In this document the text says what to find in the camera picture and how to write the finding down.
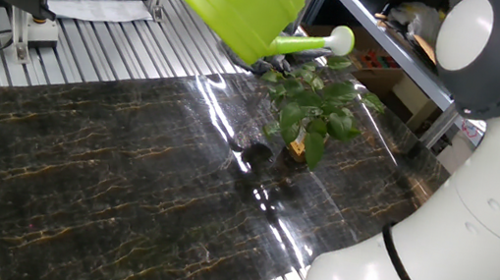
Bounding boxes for white base block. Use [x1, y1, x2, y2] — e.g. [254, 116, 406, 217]
[25, 15, 62, 52]

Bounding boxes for lime green watering can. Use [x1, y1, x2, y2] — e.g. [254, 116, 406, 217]
[159, 0, 362, 82]

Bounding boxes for aluminium table frame leg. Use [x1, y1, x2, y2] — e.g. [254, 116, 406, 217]
[417, 99, 463, 152]

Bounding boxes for green leafy potted plant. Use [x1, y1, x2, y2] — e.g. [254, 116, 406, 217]
[246, 44, 394, 182]

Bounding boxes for brown cardboard sheet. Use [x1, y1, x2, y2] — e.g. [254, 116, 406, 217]
[408, 32, 443, 66]

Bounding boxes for grey crumpled cloth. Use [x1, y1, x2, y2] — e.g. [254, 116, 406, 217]
[213, 30, 337, 86]

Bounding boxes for aluminium table frame beam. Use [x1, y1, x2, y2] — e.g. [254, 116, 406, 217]
[302, 0, 500, 135]

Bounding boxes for colourful small parts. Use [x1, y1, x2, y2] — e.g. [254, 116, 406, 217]
[358, 46, 393, 74]

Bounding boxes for open cardboard box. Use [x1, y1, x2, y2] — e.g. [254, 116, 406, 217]
[291, 18, 450, 135]

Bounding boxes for white paper sheets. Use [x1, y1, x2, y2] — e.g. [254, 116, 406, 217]
[43, 0, 156, 31]

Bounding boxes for short aluminium bracket post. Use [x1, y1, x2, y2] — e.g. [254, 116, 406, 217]
[3, 5, 38, 66]

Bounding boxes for black marble pattern mat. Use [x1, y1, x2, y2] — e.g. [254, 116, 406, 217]
[0, 21, 465, 280]

